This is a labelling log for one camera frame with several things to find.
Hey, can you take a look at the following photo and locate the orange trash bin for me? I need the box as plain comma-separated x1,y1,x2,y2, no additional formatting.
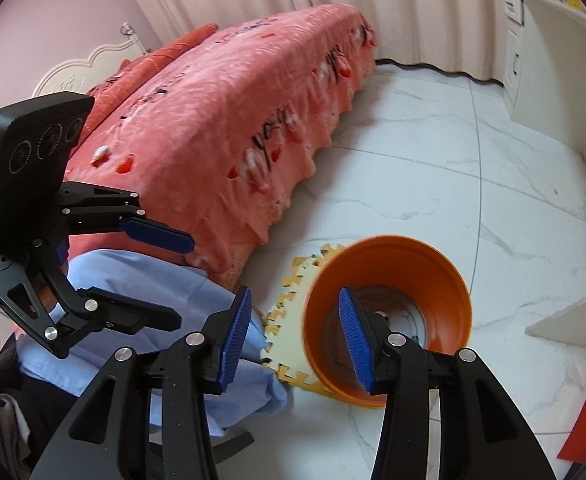
302,235,472,408

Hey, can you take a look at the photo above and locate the light blue trousers leg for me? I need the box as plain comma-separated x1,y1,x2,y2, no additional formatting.
16,249,289,437

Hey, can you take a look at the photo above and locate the pink love blanket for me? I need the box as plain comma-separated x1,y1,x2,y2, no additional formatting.
66,3,375,288

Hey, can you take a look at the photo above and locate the folded red quilt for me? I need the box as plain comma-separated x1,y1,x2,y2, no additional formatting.
78,23,218,145

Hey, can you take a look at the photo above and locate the yellow foam puzzle mat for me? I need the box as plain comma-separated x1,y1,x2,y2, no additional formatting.
261,244,345,400

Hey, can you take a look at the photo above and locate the white bed headboard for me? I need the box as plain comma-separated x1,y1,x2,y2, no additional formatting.
32,23,147,98

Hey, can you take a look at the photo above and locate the white desk cabinet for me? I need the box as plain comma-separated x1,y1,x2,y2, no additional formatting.
502,0,586,157

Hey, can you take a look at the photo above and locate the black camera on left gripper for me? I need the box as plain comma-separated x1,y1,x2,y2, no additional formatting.
0,91,95,245

